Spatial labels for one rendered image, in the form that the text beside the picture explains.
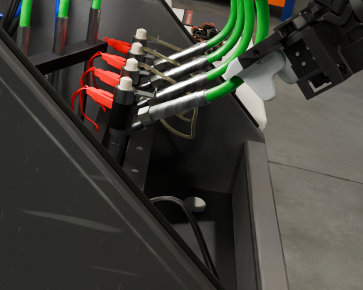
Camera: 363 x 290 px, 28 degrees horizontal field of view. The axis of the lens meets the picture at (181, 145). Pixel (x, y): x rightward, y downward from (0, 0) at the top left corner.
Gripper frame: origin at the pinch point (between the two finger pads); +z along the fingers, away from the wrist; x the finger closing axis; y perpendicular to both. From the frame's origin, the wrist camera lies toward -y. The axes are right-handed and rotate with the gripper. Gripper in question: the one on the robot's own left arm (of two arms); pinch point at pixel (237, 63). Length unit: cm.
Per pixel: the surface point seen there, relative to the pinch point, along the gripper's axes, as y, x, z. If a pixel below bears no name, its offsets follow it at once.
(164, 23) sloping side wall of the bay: -13.0, 27.3, 34.5
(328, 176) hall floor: 67, 206, 176
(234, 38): -3.7, 22.1, 17.9
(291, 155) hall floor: 51, 210, 193
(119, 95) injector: -4.9, -1.0, 20.3
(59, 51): -16.5, 5.5, 35.1
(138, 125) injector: -0.1, 0.4, 22.0
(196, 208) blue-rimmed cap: 18, 19, 44
